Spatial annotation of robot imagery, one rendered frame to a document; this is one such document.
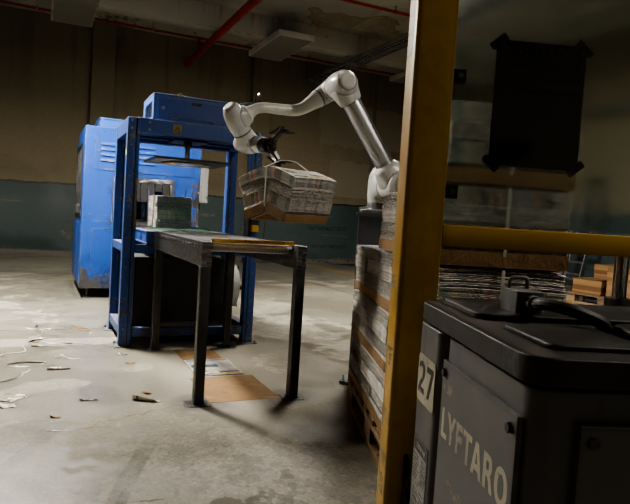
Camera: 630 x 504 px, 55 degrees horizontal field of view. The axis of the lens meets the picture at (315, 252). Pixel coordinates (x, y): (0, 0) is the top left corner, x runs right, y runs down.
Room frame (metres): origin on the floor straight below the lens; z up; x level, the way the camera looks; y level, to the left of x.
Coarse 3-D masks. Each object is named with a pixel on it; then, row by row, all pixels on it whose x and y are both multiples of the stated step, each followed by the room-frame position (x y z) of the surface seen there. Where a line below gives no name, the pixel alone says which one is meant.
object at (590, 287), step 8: (600, 264) 8.72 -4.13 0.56; (608, 264) 8.84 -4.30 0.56; (600, 272) 8.69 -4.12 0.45; (608, 272) 8.12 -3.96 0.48; (576, 280) 8.56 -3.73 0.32; (584, 280) 8.44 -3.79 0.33; (592, 280) 8.33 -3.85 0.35; (600, 280) 8.23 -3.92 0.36; (608, 280) 8.11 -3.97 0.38; (576, 288) 8.55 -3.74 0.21; (584, 288) 8.43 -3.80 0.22; (592, 288) 8.32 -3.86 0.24; (600, 288) 8.20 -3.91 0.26; (608, 288) 8.09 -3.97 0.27; (568, 296) 8.66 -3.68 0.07; (576, 296) 8.58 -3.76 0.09; (584, 296) 8.80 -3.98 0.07; (592, 296) 8.29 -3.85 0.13; (600, 296) 8.20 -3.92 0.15; (592, 304) 8.29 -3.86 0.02; (600, 304) 8.16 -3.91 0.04
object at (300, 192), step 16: (272, 176) 2.90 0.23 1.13; (288, 176) 2.82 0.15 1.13; (304, 176) 2.85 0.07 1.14; (320, 176) 2.97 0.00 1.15; (272, 192) 2.91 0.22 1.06; (288, 192) 2.82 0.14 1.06; (304, 192) 2.85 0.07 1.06; (320, 192) 2.93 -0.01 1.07; (288, 208) 2.82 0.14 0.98; (304, 208) 2.89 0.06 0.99; (320, 208) 2.96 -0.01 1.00
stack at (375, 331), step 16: (368, 256) 2.79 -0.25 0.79; (384, 256) 2.44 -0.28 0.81; (368, 272) 2.76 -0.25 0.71; (384, 272) 2.42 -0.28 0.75; (384, 288) 2.39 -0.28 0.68; (368, 304) 2.70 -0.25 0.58; (352, 320) 3.10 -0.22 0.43; (368, 320) 2.65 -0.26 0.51; (384, 320) 2.32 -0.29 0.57; (352, 336) 3.11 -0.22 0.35; (368, 336) 2.66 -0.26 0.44; (384, 336) 2.28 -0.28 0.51; (352, 352) 3.10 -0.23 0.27; (368, 352) 2.64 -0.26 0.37; (384, 352) 2.30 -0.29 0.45; (352, 368) 3.04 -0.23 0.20; (368, 368) 2.63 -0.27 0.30; (384, 368) 2.28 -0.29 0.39; (352, 384) 3.02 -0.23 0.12; (368, 384) 2.57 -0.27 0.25; (352, 400) 2.97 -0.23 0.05; (368, 400) 2.57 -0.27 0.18; (368, 416) 2.50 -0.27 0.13; (368, 432) 2.49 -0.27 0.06; (368, 448) 2.47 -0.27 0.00
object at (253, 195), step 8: (256, 168) 2.98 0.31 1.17; (248, 176) 3.02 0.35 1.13; (256, 176) 2.98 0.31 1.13; (240, 184) 3.07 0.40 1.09; (248, 184) 3.03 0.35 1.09; (256, 184) 2.98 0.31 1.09; (248, 192) 3.03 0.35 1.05; (256, 192) 2.99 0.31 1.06; (248, 200) 3.03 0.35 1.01; (256, 200) 2.99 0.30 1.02; (248, 208) 3.03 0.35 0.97; (256, 216) 3.00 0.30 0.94; (264, 216) 3.02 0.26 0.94; (272, 216) 3.04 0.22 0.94
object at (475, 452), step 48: (432, 336) 1.17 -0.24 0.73; (480, 336) 0.91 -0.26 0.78; (528, 336) 0.86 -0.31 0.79; (576, 336) 0.87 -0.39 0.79; (624, 336) 0.93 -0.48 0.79; (432, 384) 1.14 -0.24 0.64; (480, 384) 0.92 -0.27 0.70; (528, 384) 0.78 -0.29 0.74; (576, 384) 0.74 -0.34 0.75; (624, 384) 0.75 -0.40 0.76; (432, 432) 1.13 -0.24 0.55; (480, 432) 0.89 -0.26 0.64; (528, 432) 0.76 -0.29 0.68; (576, 432) 0.75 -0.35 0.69; (624, 432) 0.75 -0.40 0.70; (432, 480) 1.12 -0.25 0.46; (480, 480) 0.87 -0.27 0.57; (528, 480) 0.76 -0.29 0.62; (576, 480) 0.74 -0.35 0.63; (624, 480) 0.75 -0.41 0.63
